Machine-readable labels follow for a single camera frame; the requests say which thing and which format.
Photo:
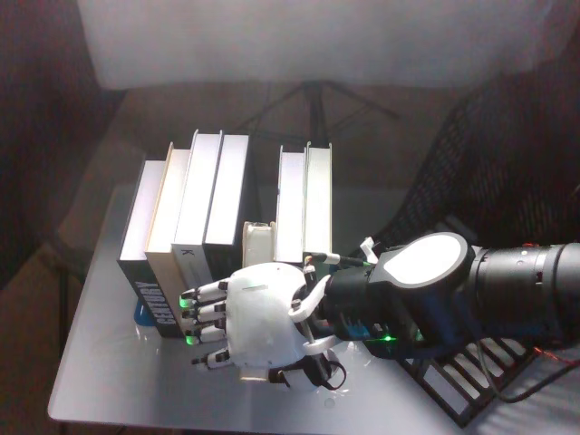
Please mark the tan spine book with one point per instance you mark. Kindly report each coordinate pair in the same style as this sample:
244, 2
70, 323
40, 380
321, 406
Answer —
167, 204

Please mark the black Century book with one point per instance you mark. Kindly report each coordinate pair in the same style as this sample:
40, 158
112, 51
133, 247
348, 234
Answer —
140, 213

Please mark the black cover book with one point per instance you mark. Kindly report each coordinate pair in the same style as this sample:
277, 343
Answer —
226, 190

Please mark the dark spine book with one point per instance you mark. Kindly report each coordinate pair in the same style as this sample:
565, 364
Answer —
290, 204

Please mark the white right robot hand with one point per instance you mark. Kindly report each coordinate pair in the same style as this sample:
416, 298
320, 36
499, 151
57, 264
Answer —
258, 312

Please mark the white K spine book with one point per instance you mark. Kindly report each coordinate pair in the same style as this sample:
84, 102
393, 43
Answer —
197, 190

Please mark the small cream book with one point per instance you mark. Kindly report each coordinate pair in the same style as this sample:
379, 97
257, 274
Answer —
259, 244

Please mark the black tripod stand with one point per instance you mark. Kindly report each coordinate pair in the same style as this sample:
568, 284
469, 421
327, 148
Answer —
316, 109

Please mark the black slotted plastic basket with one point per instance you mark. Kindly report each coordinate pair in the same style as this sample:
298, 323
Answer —
476, 172

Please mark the blue metal bookend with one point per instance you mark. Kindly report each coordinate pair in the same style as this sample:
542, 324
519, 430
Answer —
142, 317

